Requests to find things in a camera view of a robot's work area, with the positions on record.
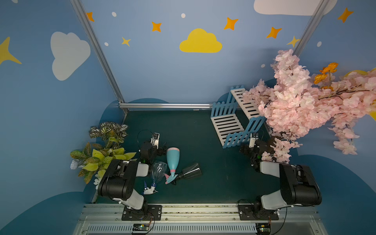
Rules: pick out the aluminium frame right post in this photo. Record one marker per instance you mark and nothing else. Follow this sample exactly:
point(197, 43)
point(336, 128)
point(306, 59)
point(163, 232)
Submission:
point(311, 27)

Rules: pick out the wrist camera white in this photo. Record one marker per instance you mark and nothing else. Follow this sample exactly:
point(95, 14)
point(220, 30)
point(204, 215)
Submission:
point(155, 140)
point(252, 142)

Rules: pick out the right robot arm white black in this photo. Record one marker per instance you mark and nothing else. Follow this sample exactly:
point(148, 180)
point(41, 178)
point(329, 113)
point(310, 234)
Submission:
point(298, 187)

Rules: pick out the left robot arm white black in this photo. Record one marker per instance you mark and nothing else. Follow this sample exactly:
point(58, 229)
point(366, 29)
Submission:
point(118, 182)

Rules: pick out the pink cherry blossom tree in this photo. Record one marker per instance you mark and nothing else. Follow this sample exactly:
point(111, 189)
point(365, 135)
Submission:
point(295, 105)

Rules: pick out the aluminium frame post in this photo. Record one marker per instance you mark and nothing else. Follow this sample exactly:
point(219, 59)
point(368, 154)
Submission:
point(81, 13)
point(311, 27)

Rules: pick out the aluminium rail front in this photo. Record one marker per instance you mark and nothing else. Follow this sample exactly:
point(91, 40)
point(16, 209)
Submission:
point(197, 219)

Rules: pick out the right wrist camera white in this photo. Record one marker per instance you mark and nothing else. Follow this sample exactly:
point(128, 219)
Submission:
point(252, 142)

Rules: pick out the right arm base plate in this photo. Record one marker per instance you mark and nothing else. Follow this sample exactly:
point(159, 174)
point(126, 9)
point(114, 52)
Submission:
point(249, 212)

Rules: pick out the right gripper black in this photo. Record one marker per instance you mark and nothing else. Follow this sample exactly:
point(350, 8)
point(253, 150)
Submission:
point(246, 150)

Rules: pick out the circuit board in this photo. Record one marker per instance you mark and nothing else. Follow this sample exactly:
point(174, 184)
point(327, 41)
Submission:
point(141, 228)
point(263, 229)

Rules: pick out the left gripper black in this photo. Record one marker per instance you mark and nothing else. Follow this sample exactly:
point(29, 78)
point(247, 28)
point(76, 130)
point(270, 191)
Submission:
point(160, 149)

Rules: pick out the green yellow potted plant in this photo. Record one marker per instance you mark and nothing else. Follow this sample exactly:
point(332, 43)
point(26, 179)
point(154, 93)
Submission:
point(95, 159)

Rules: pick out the blue white slatted shelf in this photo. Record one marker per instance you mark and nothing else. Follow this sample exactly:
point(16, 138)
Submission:
point(226, 123)

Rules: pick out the orange artificial flowers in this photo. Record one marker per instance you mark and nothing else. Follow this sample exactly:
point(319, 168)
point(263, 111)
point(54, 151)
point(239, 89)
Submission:
point(326, 76)

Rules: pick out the left circuit board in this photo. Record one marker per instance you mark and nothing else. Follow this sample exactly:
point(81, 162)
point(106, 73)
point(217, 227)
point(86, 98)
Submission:
point(141, 228)

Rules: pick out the right circuit board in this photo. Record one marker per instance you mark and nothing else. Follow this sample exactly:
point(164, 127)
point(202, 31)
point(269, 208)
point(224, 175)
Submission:
point(263, 229)

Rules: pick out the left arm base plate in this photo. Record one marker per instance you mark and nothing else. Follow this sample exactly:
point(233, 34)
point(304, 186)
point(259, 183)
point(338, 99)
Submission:
point(147, 212)

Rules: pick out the aluminium frame left post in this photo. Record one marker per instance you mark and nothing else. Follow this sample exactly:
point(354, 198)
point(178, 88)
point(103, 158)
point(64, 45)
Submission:
point(81, 13)

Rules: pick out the aluminium frame back bar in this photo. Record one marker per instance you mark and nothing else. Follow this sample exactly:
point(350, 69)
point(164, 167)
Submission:
point(165, 105)

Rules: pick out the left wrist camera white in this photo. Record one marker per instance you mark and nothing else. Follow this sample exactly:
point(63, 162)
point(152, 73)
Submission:
point(155, 140)

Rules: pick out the clear white spray bottle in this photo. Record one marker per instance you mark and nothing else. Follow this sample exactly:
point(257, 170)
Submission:
point(158, 170)

